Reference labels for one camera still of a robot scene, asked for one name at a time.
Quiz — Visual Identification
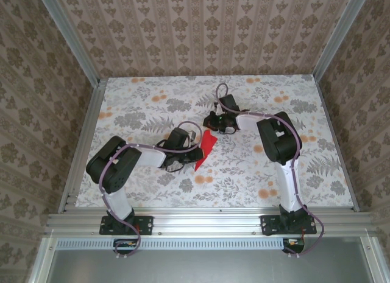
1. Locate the red paper sheet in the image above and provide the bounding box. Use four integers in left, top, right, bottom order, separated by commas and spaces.
194, 130, 219, 171

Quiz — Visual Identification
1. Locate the grey metal sheet panel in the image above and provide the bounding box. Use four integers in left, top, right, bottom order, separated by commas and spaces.
45, 246, 377, 283

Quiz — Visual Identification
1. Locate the floral table cover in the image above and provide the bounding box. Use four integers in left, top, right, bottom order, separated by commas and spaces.
74, 75, 356, 209

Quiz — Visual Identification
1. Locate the right gripper thin black cable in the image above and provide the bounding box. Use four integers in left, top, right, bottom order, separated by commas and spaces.
218, 124, 241, 135

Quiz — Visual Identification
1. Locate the gripper thin black cable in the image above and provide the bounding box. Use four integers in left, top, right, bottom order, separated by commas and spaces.
218, 124, 241, 135
164, 159, 188, 173

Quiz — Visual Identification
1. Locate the left gripper thin black cable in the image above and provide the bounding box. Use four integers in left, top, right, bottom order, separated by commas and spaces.
164, 159, 188, 173

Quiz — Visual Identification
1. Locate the aluminium front rail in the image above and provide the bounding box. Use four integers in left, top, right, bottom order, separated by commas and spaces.
45, 212, 377, 235

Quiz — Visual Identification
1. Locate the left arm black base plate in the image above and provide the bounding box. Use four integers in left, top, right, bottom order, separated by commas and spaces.
100, 215, 154, 236

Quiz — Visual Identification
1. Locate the grey slotted cable duct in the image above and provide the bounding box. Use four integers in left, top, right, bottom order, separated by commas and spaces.
56, 237, 286, 249

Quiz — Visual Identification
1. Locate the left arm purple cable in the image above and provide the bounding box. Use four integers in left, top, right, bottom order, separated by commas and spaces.
99, 121, 204, 261

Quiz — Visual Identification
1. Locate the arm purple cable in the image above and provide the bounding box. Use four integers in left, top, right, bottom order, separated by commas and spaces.
215, 83, 325, 259
99, 121, 204, 261

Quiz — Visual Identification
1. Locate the aluminium side rail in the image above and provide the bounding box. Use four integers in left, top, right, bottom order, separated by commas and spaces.
57, 78, 108, 214
313, 75, 361, 212

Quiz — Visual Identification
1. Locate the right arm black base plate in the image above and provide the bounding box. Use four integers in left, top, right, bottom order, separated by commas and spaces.
260, 215, 317, 237

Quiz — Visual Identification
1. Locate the black electronics board with wires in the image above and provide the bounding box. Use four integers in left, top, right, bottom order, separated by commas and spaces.
282, 236, 306, 255
113, 239, 140, 256

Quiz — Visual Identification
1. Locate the aluminium upright post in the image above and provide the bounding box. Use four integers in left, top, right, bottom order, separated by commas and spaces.
312, 0, 366, 82
38, 0, 101, 85

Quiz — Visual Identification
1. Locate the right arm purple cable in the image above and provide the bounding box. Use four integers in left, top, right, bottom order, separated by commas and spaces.
215, 83, 325, 259

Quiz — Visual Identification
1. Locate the aluminium lower frame rail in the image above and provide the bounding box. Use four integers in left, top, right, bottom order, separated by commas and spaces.
359, 236, 386, 283
29, 237, 59, 283

